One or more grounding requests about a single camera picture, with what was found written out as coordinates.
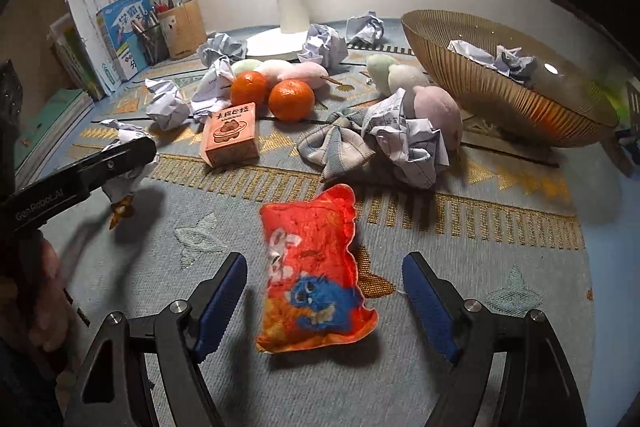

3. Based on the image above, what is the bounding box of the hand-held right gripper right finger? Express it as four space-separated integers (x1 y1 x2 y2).
401 251 588 427

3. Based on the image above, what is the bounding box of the patterned woven mat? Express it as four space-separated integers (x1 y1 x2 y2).
12 19 640 427

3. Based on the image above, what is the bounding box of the blue workbook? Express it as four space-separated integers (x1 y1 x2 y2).
96 0 153 82

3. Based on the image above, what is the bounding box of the plush dango skewer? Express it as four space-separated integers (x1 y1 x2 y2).
365 53 463 148
231 58 353 88

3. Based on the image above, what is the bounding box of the black mesh pen holder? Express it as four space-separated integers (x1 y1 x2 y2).
134 19 171 65

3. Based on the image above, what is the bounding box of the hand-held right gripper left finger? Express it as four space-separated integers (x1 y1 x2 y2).
65 252 249 427

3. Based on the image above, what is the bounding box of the tangerine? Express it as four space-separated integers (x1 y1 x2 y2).
268 79 316 122
230 71 270 108

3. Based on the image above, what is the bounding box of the person's left hand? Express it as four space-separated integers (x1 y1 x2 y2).
30 232 81 373

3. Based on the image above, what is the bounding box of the stack of green books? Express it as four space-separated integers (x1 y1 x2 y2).
12 88 96 172

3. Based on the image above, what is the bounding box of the bunch of red pens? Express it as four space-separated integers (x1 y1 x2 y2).
152 0 196 14

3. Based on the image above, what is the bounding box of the paper ball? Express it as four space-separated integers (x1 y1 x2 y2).
360 88 451 190
196 32 248 68
495 47 538 82
446 39 506 70
144 78 193 131
345 11 386 46
99 118 161 202
190 58 236 118
297 23 349 68

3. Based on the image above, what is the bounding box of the plaid fabric bow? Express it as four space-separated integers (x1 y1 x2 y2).
298 109 381 182

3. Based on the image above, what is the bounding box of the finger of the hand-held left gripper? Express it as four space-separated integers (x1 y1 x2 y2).
64 136 158 204

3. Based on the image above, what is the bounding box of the wooden pen holder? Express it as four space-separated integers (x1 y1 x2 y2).
167 0 207 60

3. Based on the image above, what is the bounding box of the row of upright books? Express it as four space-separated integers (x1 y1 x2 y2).
47 14 106 102

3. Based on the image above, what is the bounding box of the orange cardboard box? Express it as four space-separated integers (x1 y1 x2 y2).
199 103 261 168

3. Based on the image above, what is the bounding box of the bunch of grey pens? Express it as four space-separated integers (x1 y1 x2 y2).
131 9 163 32

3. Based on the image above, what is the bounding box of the red plush snack bag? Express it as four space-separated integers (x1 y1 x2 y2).
256 183 379 354

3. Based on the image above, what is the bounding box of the amber ribbed glass bowl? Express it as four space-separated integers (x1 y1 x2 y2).
400 9 621 148

